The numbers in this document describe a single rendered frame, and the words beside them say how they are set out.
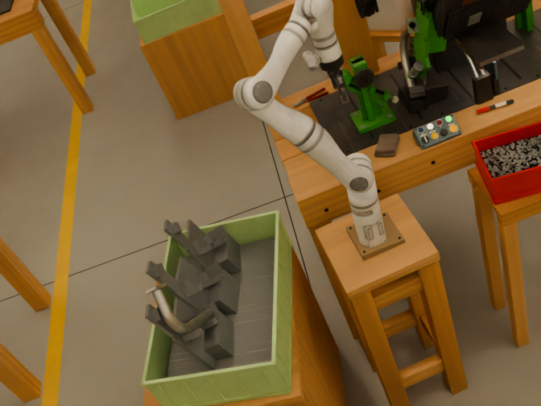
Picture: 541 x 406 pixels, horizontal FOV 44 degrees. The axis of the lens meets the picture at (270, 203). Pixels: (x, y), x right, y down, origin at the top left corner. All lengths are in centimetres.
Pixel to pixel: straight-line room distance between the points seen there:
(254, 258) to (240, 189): 167
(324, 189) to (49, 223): 256
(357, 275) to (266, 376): 45
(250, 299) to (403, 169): 73
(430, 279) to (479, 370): 75
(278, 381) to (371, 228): 56
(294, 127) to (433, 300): 82
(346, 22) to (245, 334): 132
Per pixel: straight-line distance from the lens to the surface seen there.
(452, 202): 351
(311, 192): 242
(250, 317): 220
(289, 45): 187
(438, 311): 240
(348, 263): 221
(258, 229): 237
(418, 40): 257
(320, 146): 191
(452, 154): 251
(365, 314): 226
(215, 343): 209
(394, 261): 218
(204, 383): 204
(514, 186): 232
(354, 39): 283
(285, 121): 189
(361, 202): 208
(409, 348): 301
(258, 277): 229
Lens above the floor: 250
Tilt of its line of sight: 41 degrees down
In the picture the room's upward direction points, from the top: 24 degrees counter-clockwise
